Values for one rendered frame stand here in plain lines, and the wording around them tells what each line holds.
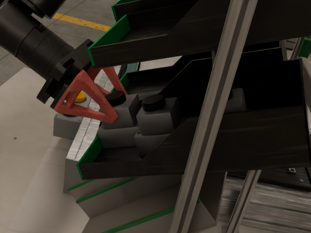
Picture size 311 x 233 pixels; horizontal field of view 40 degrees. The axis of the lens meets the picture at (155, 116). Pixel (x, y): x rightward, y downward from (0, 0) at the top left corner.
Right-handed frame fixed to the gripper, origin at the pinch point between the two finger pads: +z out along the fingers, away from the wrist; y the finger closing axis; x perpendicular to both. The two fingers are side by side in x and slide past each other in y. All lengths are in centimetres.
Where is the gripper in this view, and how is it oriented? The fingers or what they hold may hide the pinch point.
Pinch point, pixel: (117, 107)
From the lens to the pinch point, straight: 59.4
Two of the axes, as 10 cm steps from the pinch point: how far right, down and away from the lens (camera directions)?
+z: 7.9, 6.1, 0.9
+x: -5.5, 6.4, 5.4
